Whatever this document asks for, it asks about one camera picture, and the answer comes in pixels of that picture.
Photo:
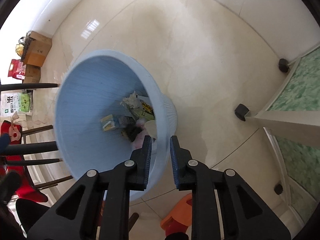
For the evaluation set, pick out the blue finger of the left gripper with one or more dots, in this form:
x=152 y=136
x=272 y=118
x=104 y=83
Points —
x=4 y=141

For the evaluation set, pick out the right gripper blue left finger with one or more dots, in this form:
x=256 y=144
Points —
x=139 y=177

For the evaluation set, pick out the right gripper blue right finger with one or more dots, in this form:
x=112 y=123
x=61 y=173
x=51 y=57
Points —
x=179 y=160

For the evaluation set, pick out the white tissue paper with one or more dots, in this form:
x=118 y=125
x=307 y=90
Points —
x=132 y=103

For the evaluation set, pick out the pink plastic bag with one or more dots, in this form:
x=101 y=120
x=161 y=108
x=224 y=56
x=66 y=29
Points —
x=148 y=128

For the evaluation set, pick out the green yellow plastic bag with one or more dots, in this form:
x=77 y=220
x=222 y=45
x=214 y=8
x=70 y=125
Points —
x=146 y=111

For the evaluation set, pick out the yellow green box package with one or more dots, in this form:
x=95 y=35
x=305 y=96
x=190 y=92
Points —
x=108 y=123

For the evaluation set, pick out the light blue trash bin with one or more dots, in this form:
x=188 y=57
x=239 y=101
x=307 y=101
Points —
x=93 y=89

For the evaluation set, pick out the black small object on table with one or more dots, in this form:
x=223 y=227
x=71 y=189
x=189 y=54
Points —
x=133 y=132

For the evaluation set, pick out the white rice bag on floor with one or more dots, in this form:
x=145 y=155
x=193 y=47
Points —
x=19 y=102

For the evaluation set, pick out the red stool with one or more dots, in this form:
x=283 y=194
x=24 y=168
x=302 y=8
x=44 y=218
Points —
x=27 y=189

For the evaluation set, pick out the red bag on floor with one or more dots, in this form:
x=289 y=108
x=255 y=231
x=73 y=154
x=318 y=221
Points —
x=16 y=69

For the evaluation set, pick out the cardboard box on floor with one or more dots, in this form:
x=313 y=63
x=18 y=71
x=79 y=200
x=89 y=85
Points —
x=36 y=49

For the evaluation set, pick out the green glass cabinet on wheels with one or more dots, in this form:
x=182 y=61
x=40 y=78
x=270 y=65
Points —
x=291 y=122

